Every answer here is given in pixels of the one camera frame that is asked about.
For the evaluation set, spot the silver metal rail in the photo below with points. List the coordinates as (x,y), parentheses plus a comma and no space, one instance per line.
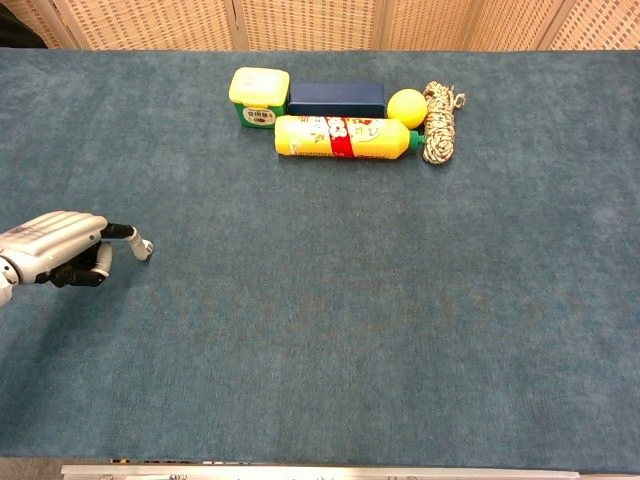
(320,472)

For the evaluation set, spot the dark blue rectangular box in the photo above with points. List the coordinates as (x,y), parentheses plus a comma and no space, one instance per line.
(335,99)

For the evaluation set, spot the green tub with yellow lid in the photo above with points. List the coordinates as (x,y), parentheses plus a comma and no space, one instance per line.
(258,97)

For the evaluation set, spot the yellow ball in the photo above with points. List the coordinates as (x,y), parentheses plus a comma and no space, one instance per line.
(407,108)

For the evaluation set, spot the small white die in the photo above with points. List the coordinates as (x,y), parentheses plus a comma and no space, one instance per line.
(149,246)

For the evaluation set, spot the woven rattan folding screen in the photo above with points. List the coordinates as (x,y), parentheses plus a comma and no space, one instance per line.
(320,22)

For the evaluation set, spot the blue-green felt table cloth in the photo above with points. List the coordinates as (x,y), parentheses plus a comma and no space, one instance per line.
(320,310)

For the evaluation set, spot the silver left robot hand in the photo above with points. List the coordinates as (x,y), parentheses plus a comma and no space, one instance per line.
(55,245)

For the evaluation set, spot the yellow bottle with red label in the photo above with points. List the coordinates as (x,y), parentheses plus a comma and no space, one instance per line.
(340,137)

